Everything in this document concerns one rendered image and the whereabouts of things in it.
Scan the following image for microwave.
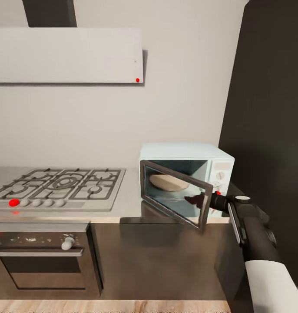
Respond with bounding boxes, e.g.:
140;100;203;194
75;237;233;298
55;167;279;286
139;142;235;236

